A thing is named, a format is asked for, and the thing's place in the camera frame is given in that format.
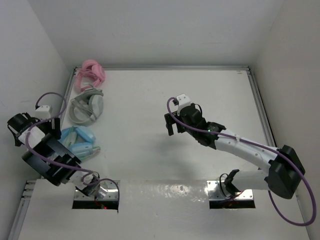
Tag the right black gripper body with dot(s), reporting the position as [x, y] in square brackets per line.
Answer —
[193, 133]

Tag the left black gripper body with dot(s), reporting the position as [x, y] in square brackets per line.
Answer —
[47, 126]

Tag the blue headphones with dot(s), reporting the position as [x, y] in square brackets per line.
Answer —
[80, 140]

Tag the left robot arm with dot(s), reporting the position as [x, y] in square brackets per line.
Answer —
[48, 156]

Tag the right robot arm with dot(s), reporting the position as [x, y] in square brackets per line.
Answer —
[279, 169]

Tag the grey headphones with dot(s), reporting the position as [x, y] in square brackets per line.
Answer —
[86, 108]

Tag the pink headphones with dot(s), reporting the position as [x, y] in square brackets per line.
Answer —
[92, 71]

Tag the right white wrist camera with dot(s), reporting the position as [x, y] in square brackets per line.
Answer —
[181, 101]

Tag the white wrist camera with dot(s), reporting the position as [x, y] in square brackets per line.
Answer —
[181, 101]
[43, 112]

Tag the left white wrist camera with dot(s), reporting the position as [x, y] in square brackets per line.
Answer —
[43, 112]

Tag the aluminium table frame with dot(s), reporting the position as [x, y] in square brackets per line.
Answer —
[163, 179]

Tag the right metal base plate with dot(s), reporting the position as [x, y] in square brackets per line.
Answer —
[217, 192]

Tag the metal base plate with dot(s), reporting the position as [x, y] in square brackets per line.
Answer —
[217, 192]
[107, 192]

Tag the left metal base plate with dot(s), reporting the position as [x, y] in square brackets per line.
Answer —
[107, 192]

